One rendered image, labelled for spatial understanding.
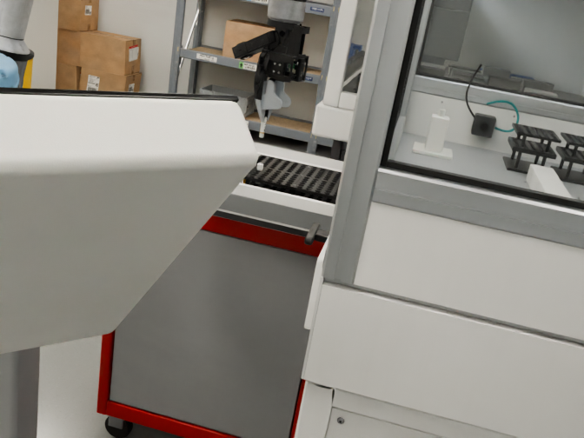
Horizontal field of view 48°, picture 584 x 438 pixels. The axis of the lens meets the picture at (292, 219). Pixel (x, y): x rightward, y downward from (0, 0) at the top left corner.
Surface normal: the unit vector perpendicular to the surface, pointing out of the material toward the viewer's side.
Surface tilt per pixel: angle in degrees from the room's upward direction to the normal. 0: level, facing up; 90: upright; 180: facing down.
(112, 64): 89
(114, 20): 90
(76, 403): 1
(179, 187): 130
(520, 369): 90
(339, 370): 90
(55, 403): 1
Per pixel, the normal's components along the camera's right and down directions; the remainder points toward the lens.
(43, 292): 0.33, 0.88
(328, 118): -0.22, 0.31
